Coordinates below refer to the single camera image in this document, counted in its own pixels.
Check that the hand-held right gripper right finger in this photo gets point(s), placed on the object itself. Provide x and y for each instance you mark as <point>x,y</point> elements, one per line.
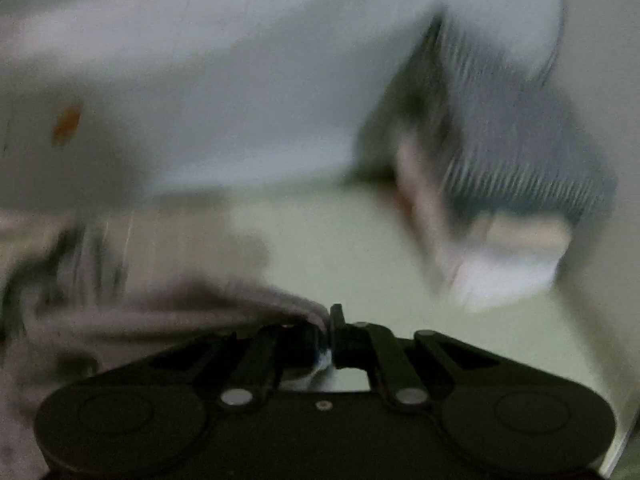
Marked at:
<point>338,330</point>

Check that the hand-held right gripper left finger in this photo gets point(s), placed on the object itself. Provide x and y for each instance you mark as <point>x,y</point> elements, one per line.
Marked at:
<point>316,336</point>

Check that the grey cloth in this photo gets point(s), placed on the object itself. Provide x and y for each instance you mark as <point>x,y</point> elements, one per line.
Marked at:
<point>150,310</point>

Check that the green grid bed sheet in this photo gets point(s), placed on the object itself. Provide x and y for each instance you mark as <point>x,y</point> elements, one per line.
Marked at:
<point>330,245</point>

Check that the pale pink folded garment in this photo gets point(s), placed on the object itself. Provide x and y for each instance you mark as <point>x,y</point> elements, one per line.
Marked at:
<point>425,200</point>

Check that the white folded garment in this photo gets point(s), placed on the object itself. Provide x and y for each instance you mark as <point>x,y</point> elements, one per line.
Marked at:
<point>505,280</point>

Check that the cream folded garment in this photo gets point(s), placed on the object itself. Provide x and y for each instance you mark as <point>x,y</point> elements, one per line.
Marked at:
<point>525,232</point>

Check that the blue white checked shirt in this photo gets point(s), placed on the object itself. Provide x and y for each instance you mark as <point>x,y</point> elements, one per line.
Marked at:
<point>515,150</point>

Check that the white bin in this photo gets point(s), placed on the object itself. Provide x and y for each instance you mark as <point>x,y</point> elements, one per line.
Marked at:
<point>225,75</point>

